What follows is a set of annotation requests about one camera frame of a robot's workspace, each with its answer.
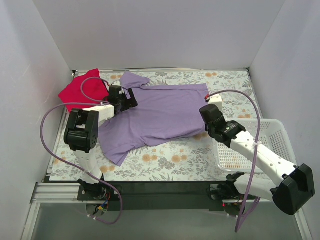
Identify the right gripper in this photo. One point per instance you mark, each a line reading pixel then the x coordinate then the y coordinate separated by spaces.
pixel 208 113

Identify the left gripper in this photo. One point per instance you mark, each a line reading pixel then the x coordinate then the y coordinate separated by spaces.
pixel 131 99

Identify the purple t shirt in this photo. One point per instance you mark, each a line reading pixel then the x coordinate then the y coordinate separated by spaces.
pixel 163 113

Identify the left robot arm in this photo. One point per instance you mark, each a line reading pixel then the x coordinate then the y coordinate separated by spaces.
pixel 81 133

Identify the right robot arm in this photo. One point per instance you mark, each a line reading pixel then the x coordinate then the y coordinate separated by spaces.
pixel 293 185

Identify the floral table mat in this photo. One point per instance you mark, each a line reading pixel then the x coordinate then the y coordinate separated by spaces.
pixel 185 159

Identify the white plastic basket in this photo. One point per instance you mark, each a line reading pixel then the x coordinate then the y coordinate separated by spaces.
pixel 272 135

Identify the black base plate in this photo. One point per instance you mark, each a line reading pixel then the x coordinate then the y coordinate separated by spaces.
pixel 159 195

